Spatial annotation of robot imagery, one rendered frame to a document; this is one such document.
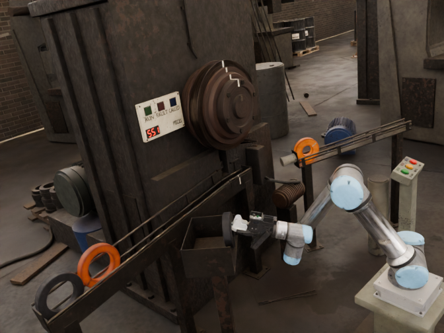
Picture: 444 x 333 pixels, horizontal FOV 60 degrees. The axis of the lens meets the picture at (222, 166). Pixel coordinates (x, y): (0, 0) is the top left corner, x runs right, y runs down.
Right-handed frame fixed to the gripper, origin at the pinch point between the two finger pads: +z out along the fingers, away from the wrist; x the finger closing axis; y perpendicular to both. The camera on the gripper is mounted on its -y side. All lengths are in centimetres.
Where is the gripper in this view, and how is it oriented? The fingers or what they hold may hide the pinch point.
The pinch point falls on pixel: (228, 226)
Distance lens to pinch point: 169.1
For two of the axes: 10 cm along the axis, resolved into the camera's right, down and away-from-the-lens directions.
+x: -1.0, 3.7, -9.2
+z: -9.9, -1.5, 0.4
